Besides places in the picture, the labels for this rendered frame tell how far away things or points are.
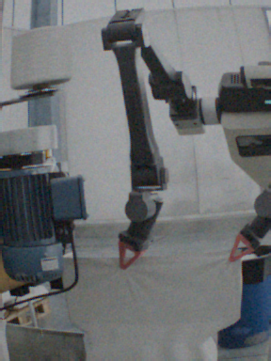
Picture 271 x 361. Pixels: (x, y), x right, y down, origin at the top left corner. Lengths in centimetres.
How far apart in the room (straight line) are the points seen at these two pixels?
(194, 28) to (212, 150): 199
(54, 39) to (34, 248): 50
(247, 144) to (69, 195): 74
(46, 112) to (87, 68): 96
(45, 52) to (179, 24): 857
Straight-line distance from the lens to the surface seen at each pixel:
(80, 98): 1043
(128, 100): 158
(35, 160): 139
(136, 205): 157
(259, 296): 386
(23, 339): 232
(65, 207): 139
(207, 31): 991
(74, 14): 1072
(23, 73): 151
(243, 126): 194
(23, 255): 138
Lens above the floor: 136
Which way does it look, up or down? 3 degrees down
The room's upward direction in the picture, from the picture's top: 5 degrees counter-clockwise
